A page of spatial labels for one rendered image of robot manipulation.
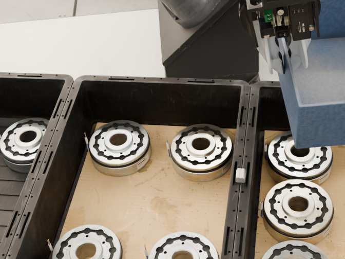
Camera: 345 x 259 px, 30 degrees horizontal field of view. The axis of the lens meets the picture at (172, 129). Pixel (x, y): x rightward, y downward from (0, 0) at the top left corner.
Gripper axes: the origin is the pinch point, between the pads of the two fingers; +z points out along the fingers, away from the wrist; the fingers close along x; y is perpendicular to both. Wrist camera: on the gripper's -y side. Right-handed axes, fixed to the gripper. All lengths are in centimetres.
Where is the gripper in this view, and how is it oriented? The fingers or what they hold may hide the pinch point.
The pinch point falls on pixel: (285, 60)
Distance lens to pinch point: 81.0
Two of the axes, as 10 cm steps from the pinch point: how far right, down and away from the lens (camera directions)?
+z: 2.1, 6.8, 7.1
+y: 0.1, 7.2, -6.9
